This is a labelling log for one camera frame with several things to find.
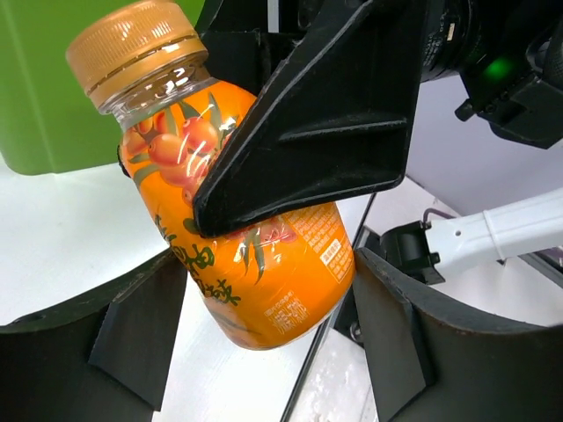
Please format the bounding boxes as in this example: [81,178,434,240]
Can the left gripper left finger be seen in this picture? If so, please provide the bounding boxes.
[1,251,187,421]

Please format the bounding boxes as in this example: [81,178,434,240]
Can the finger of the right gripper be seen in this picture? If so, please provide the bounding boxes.
[116,145,130,178]
[193,1,429,237]

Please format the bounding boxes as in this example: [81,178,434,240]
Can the green plastic bin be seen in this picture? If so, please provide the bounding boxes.
[0,0,208,176]

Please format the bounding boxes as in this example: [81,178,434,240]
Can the short orange juice bottle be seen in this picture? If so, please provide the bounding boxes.
[64,0,356,352]

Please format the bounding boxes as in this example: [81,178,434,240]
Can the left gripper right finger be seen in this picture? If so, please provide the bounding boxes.
[353,248,562,421]

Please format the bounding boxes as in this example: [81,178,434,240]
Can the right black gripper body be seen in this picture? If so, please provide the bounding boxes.
[196,1,562,149]

